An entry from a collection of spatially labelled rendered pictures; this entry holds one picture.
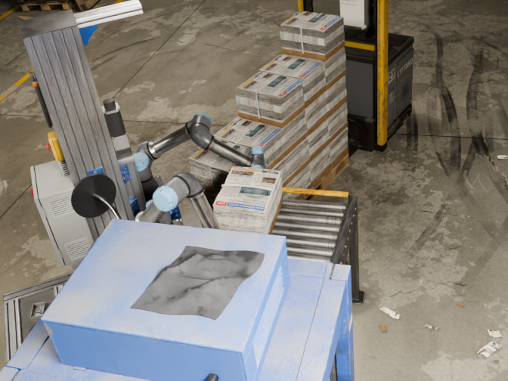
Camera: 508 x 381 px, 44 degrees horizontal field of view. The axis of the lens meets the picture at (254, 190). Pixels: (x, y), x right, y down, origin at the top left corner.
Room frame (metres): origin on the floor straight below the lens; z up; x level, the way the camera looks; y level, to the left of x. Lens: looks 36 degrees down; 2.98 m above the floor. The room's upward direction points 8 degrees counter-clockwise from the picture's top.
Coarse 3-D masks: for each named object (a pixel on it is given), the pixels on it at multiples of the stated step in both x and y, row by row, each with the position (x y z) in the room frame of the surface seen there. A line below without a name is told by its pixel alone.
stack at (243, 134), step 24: (240, 120) 3.84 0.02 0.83; (312, 120) 3.92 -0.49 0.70; (240, 144) 3.53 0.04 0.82; (264, 144) 3.48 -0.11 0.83; (288, 144) 3.68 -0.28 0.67; (312, 144) 3.92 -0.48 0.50; (192, 168) 3.44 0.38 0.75; (216, 168) 3.29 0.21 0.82; (288, 168) 3.65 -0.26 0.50; (312, 168) 3.89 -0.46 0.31
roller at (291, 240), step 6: (288, 240) 2.53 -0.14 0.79; (294, 240) 2.53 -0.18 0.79; (300, 240) 2.52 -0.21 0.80; (306, 240) 2.51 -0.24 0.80; (312, 240) 2.50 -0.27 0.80; (318, 240) 2.49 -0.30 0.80; (324, 240) 2.48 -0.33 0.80; (330, 240) 2.48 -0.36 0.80; (312, 246) 2.48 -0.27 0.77; (318, 246) 2.47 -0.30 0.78; (324, 246) 2.46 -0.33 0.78; (330, 246) 2.45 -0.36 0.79
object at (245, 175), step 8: (232, 168) 2.93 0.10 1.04; (240, 168) 2.92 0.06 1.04; (248, 168) 2.91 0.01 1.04; (232, 176) 2.85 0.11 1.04; (240, 176) 2.84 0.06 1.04; (248, 176) 2.83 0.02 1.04; (256, 176) 2.82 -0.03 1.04; (264, 176) 2.82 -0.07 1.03; (272, 176) 2.81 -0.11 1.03; (280, 176) 2.84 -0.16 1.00; (256, 184) 2.75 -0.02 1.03; (264, 184) 2.74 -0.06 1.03; (272, 184) 2.74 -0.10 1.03; (280, 184) 2.84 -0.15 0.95; (280, 192) 2.84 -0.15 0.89; (280, 200) 2.83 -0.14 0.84
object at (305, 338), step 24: (288, 264) 1.54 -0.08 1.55; (312, 264) 1.52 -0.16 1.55; (312, 288) 1.42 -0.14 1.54; (336, 288) 1.40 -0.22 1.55; (288, 312) 1.33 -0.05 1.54; (312, 312) 1.32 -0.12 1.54; (336, 312) 1.30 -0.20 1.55; (48, 336) 1.37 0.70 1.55; (288, 336) 1.24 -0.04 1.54; (312, 336) 1.22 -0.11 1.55; (336, 336) 1.26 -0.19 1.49; (24, 360) 1.29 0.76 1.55; (48, 360) 1.28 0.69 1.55; (288, 360) 1.15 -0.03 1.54; (312, 360) 1.14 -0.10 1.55
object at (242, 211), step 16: (224, 192) 2.71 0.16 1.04; (240, 192) 2.70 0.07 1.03; (256, 192) 2.68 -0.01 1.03; (224, 208) 2.58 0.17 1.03; (240, 208) 2.56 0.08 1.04; (256, 208) 2.55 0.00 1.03; (272, 208) 2.65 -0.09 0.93; (224, 224) 2.60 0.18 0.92; (240, 224) 2.57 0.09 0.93; (256, 224) 2.53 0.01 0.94
